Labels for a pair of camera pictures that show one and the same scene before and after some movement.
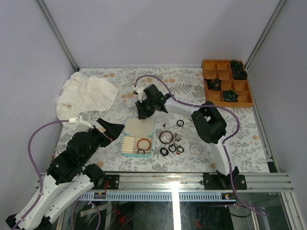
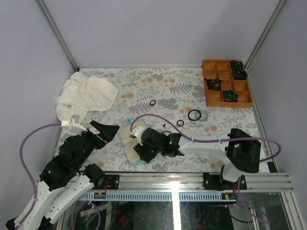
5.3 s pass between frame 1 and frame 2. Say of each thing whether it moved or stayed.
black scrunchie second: stayed
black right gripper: moved
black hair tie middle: stayed
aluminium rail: stayed
